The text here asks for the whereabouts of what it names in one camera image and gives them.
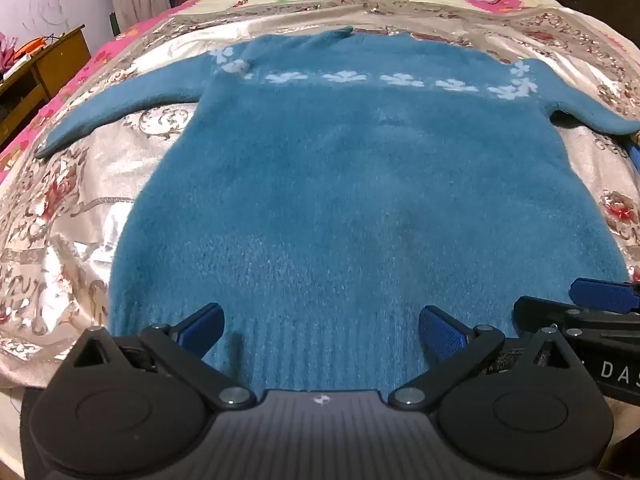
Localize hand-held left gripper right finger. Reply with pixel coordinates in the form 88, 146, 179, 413
389, 305, 576, 411

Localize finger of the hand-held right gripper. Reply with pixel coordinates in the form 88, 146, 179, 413
569, 277, 640, 315
513, 295, 640, 348

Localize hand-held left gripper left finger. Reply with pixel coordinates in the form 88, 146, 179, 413
65, 302, 257, 411

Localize blue sweater with white flowers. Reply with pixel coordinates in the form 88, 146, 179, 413
35, 27, 640, 396

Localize silver floral bedspread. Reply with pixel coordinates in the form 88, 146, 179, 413
0, 0, 640, 391

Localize wooden cabinet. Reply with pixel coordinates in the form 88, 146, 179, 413
0, 25, 93, 150

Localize orange items on cabinet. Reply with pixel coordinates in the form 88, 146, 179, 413
12, 34, 52, 59

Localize pink floral cloth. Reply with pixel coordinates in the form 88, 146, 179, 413
0, 32, 17, 72

